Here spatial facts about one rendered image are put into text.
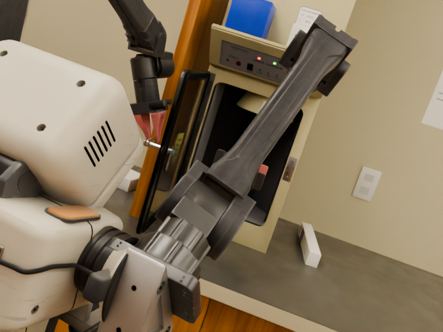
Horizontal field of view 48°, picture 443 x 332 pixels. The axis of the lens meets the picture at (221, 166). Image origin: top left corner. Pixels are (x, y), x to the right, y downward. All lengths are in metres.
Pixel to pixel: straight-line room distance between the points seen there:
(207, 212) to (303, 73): 0.27
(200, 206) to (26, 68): 0.27
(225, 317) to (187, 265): 0.68
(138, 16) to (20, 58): 0.49
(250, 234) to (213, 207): 0.81
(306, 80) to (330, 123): 1.05
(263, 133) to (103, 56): 1.34
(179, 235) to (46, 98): 0.22
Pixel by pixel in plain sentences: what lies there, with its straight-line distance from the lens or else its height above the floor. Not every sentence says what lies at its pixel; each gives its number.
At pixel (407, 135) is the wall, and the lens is 1.84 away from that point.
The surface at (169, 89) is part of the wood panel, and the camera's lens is 1.34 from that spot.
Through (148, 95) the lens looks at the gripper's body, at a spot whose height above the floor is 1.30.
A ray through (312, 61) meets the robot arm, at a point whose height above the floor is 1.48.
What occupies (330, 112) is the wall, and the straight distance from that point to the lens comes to 1.80.
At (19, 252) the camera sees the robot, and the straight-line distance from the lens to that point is 0.55.
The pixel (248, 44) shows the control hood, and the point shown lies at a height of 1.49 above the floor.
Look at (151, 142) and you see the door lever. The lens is 1.16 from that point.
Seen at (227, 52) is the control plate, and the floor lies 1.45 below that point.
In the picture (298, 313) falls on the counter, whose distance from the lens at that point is 1.21.
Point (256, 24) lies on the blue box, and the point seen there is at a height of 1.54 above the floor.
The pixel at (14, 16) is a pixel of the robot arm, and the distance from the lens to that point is 0.87.
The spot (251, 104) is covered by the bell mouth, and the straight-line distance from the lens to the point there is 1.41.
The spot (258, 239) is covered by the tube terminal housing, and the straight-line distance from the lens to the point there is 1.45.
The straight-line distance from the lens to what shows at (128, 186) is 1.60.
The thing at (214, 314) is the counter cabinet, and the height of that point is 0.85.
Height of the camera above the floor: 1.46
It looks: 13 degrees down
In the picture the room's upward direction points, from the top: 18 degrees clockwise
